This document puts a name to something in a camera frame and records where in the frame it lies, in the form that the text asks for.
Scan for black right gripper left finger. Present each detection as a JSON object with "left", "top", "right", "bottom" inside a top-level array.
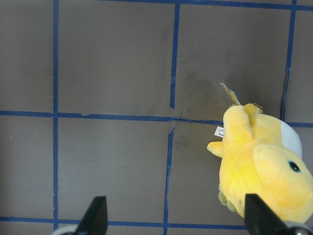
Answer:
[{"left": 76, "top": 196, "right": 108, "bottom": 235}]

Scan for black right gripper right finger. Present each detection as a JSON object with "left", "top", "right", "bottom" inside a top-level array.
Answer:
[{"left": 245, "top": 194, "right": 288, "bottom": 235}]

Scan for yellow plush dinosaur toy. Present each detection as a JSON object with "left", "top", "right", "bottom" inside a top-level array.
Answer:
[{"left": 207, "top": 90, "right": 313, "bottom": 223}]

